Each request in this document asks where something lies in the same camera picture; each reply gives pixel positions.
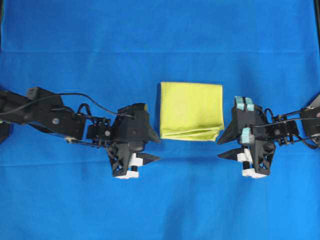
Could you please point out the yellow towel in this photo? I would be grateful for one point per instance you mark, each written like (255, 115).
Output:
(191, 111)

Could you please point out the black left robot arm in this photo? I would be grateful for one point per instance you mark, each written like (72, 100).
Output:
(46, 112)

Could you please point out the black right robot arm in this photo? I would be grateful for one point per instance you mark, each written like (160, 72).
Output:
(258, 131)

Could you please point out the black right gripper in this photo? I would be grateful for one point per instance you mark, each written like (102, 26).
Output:
(255, 152)

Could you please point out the blue table cloth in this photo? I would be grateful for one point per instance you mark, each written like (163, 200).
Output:
(118, 52)

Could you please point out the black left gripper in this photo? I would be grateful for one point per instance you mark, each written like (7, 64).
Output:
(130, 132)

